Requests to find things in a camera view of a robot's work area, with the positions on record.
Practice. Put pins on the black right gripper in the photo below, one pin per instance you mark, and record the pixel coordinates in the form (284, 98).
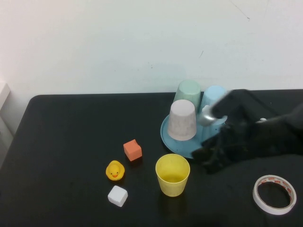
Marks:
(248, 139)

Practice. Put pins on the yellow plastic cup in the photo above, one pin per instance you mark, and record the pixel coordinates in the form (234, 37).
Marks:
(172, 186)

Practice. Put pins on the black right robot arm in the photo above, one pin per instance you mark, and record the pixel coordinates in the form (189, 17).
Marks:
(291, 134)

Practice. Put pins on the blue cup stand tray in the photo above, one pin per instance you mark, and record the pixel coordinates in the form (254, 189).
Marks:
(180, 146)

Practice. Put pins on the white speckled plastic cup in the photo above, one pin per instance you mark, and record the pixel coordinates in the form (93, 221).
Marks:
(182, 123)

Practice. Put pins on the light blue plastic cup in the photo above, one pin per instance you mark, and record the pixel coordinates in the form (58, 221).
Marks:
(211, 94)

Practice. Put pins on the green plastic cup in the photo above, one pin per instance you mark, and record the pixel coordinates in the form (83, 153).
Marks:
(188, 92)

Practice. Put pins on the green white glue stick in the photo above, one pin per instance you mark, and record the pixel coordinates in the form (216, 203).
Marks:
(262, 119)

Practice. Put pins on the white double-sided tape roll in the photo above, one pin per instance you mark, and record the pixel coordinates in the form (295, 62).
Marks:
(272, 210)

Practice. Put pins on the orange foam cube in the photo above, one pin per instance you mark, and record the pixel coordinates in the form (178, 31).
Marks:
(132, 151)

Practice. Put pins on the yellow rubber duck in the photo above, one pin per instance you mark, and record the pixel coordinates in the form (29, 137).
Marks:
(115, 171)

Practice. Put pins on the white foam cube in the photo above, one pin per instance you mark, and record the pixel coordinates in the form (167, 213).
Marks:
(117, 196)

